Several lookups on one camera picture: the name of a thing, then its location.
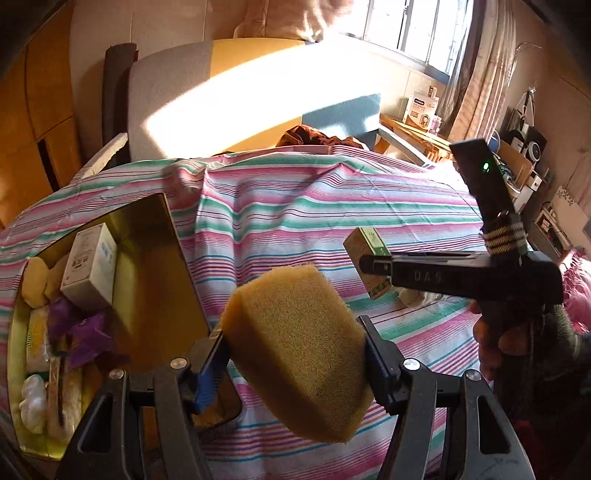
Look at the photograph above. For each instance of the white printed carton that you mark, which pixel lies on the white printed carton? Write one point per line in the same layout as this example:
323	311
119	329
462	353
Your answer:
420	113

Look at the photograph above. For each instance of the green white snack packet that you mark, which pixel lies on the green white snack packet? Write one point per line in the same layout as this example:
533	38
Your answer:
37	337

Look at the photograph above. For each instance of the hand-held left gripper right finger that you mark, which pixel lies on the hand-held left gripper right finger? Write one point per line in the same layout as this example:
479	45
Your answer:
376	364

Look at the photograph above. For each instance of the blue cushion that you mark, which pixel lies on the blue cushion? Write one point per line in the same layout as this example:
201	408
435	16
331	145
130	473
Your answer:
346	117

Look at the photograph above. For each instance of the pink patterned curtain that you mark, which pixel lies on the pink patterned curtain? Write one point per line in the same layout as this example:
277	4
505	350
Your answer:
286	18

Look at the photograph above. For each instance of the striped pink green blanket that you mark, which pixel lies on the striped pink green blanket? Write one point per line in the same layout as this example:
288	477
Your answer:
300	207

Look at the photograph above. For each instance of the gold metal tin box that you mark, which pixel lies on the gold metal tin box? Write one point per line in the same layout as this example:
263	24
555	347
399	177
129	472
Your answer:
152	286

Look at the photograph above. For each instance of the beige packet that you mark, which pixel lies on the beige packet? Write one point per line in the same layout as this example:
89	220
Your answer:
71	392

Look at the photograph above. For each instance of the wooden wardrobe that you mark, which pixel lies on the wooden wardrobe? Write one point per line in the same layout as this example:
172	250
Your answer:
46	92

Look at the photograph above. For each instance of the grey and yellow sofa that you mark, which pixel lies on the grey and yellow sofa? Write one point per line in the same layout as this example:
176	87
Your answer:
175	92

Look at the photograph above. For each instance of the brown cardboard box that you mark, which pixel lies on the brown cardboard box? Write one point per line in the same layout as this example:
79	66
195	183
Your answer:
515	164

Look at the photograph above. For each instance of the large tan sponge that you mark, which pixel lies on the large tan sponge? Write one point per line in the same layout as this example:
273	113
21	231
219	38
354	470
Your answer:
295	350

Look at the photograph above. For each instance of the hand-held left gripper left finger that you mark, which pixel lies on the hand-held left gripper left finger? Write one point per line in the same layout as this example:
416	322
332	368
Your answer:
210	376

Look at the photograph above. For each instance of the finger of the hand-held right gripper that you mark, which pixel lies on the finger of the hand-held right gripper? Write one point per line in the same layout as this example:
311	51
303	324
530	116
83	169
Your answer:
425	274

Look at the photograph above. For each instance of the yellow sponge with green side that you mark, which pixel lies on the yellow sponge with green side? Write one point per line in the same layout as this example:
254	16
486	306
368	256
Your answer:
364	242

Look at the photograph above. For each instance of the white cardboard box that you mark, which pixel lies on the white cardboard box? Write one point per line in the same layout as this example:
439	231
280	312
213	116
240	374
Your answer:
90	267

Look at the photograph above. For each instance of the wooden slatted rack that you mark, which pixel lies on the wooden slatted rack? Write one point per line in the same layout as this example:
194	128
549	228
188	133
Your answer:
415	136

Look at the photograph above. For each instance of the black round speaker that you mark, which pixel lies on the black round speaker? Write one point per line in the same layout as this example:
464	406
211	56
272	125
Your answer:
535	145

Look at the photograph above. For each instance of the brown cloth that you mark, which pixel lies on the brown cloth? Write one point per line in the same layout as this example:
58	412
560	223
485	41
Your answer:
309	136

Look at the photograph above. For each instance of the black rolled mat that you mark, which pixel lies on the black rolled mat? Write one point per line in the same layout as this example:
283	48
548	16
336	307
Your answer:
115	92

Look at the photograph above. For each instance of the pink fabric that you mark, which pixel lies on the pink fabric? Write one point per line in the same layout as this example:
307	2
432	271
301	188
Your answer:
579	290

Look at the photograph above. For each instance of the window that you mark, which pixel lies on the window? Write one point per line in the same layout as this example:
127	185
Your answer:
406	27

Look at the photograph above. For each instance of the person's right hand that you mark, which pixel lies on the person's right hand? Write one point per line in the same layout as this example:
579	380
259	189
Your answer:
490	346

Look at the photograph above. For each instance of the pale yellow sponge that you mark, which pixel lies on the pale yellow sponge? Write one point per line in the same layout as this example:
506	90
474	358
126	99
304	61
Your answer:
56	281
34	281

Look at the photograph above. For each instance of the clear crumpled plastic bag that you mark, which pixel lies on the clear crumpled plastic bag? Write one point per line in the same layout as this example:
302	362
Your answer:
32	401

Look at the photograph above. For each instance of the small white crumpled plastic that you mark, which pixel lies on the small white crumpled plastic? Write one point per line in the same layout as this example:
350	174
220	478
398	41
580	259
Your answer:
411	297

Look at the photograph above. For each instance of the beige curtain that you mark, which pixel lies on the beige curtain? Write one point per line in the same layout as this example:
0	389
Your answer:
485	69

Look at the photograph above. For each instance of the purple plastic bag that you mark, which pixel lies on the purple plastic bag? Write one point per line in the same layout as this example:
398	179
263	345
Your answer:
60	316
90	344

